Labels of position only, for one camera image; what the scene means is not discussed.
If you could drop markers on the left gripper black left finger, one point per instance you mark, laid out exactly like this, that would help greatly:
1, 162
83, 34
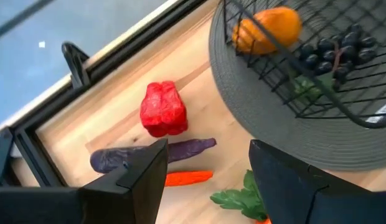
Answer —
124, 199

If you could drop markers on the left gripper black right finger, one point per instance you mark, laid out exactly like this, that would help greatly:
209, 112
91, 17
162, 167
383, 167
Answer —
305, 199

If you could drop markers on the purple eggplant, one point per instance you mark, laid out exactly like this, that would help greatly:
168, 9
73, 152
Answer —
193, 147

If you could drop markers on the red bell pepper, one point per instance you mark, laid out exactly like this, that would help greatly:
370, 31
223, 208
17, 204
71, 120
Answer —
163, 109

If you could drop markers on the dark grape bunch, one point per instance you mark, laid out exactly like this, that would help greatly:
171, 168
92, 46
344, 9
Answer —
323, 67

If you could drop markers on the red chili pepper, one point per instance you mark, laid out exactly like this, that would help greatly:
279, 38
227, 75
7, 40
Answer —
190, 178

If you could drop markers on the gray round woven placemat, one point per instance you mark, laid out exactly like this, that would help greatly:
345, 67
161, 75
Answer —
274, 130

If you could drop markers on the small white floor scrap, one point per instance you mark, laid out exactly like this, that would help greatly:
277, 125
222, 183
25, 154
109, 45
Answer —
41, 44

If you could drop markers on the black frame hook clamp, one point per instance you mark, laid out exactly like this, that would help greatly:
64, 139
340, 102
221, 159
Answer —
74, 65

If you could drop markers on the black aluminium table frame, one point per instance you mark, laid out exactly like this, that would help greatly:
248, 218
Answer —
134, 45

